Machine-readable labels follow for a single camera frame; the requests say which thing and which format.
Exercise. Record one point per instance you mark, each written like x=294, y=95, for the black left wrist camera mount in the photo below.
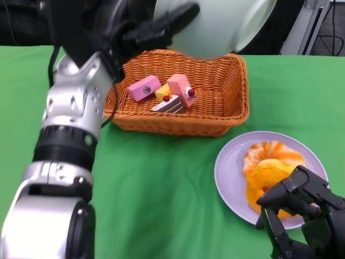
x=75, y=27

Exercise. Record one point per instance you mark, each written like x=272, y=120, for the grey-green bowl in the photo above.
x=215, y=27

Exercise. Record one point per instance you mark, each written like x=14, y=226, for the yellow cake slice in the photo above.
x=161, y=93

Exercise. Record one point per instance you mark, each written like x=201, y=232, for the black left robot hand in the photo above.
x=140, y=32

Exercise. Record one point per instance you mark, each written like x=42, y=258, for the black backdrop curtain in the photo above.
x=21, y=27

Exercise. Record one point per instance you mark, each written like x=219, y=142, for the orange white striped bread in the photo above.
x=272, y=151

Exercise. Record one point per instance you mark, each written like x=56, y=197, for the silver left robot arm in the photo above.
x=70, y=108

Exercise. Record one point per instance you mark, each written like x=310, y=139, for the orange wicker basket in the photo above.
x=215, y=116

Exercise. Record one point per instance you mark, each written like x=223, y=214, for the grey aluminium frame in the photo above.
x=299, y=32

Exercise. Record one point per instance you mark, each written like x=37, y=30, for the salmon red cake slice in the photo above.
x=178, y=86

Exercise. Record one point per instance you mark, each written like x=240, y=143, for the green tablecloth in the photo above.
x=161, y=189

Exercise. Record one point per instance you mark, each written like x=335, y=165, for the pink cake slice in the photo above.
x=140, y=89

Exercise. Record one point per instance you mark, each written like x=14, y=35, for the chocolate cake slice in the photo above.
x=169, y=106

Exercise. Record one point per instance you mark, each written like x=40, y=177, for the lavender round plate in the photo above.
x=231, y=175

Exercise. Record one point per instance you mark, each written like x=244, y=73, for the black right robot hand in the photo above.
x=323, y=234

